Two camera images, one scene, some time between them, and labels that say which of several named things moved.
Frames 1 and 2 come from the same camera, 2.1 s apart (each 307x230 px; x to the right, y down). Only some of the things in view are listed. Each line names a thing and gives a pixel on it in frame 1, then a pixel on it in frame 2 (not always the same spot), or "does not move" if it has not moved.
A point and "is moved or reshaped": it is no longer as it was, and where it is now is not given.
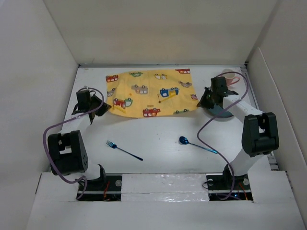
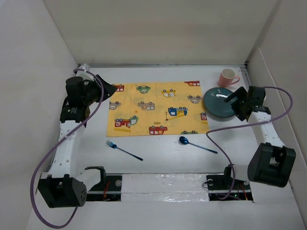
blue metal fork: [113, 145] does not move
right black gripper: [203, 103] → [241, 94]
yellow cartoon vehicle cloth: [150, 93] is moved or reshaped
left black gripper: [103, 109] → [108, 89]
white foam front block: [164, 187] does not move
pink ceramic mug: [230, 77] does not move
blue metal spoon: [183, 140] does not move
